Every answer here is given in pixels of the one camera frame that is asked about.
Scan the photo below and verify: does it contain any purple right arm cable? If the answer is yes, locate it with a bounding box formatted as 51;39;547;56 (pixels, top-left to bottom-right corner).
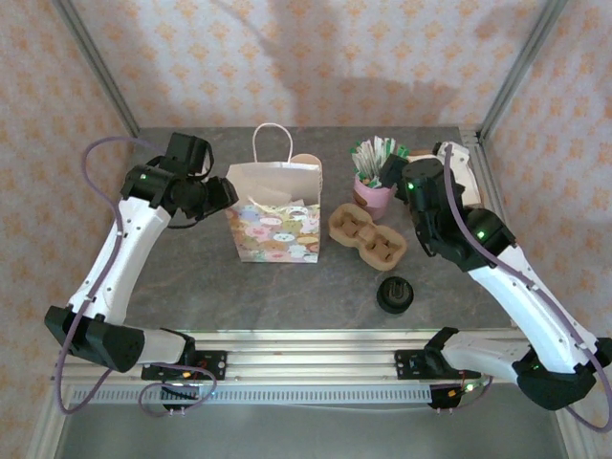
443;142;612;430

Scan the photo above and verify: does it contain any slotted grey cable duct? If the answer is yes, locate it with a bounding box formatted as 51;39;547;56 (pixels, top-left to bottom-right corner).
71;385;431;405

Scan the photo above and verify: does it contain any brown cardboard napkin tray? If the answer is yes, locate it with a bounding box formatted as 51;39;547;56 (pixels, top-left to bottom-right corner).
409;148;484;202

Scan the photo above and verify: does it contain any paper bag with rope handles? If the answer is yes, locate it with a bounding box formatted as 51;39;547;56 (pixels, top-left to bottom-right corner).
225;122;322;264

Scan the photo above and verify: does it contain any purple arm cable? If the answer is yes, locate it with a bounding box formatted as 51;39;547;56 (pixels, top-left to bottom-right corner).
443;142;612;430
53;136;220;418

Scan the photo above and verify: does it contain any stack of black cup lids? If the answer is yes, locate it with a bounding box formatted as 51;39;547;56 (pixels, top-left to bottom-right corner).
376;275;415;316

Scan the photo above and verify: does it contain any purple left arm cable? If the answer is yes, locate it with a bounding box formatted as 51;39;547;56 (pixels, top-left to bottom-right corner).
53;136;220;418

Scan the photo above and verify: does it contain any pink holder cup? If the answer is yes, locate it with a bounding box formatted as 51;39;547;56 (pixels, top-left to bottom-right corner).
352;175;397;221

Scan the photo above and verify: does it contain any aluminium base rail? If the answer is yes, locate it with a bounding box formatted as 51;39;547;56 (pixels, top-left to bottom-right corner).
52;329;575;383

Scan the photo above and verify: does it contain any aluminium frame post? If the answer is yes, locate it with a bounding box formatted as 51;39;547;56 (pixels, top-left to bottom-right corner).
52;0;142;140
477;0;570;142

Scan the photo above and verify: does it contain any stack of pulp cup carriers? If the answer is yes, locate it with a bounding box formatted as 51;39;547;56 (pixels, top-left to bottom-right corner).
327;203;408;273

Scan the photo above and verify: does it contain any aluminium side rail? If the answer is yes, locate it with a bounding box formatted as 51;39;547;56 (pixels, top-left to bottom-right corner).
461;126;563;345

